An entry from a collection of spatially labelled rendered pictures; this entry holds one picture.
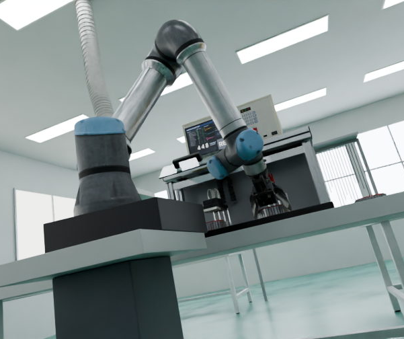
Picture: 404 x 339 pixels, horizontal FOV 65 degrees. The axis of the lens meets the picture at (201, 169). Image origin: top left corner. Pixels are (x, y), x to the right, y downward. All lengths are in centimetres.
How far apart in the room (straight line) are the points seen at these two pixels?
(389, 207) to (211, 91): 56
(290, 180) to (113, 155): 94
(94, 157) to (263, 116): 90
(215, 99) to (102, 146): 34
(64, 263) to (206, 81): 58
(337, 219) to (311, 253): 668
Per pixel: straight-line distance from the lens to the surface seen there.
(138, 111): 95
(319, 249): 761
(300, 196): 147
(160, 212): 60
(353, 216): 95
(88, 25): 343
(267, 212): 117
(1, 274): 72
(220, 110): 89
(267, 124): 143
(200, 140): 149
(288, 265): 767
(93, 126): 75
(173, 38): 97
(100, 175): 72
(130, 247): 54
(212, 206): 132
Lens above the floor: 68
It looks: 16 degrees up
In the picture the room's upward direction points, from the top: 12 degrees counter-clockwise
